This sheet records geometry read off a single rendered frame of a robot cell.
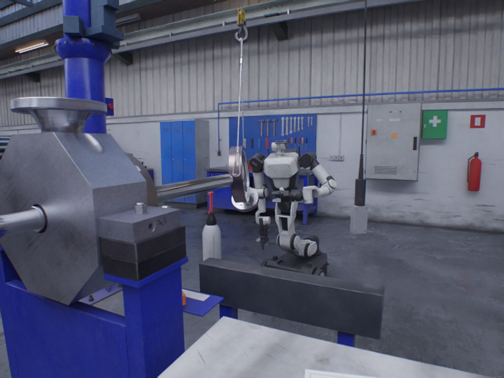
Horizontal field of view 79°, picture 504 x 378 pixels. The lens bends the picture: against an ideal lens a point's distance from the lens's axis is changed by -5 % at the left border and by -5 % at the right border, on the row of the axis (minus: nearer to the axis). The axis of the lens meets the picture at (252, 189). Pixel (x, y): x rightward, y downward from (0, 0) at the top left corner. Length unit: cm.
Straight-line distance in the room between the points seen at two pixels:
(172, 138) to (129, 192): 595
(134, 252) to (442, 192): 538
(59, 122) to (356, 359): 95
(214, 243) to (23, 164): 269
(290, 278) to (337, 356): 39
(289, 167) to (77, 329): 189
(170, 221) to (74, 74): 235
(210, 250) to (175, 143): 366
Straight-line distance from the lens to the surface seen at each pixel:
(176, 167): 683
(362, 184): 145
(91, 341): 110
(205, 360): 71
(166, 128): 698
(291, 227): 281
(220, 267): 115
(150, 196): 110
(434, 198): 584
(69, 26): 305
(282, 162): 256
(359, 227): 149
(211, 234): 352
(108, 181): 91
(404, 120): 546
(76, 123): 106
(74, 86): 309
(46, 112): 104
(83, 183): 89
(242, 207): 233
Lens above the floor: 129
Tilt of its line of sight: 8 degrees down
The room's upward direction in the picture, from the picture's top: straight up
